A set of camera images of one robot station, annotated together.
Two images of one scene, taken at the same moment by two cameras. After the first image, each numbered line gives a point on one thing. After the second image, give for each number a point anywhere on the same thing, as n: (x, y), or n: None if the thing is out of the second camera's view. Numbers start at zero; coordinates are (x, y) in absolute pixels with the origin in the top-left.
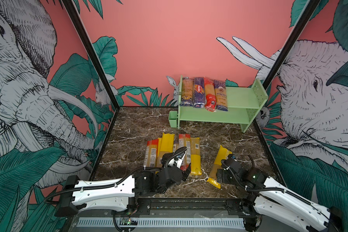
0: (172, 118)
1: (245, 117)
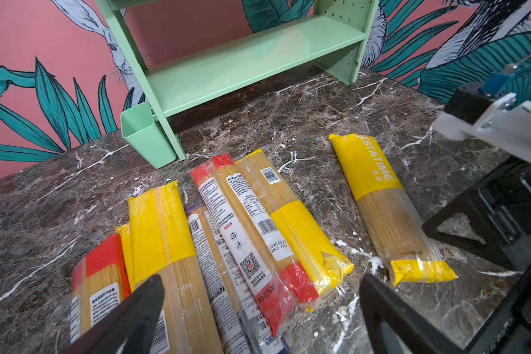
0: (141, 126)
1: (338, 40)
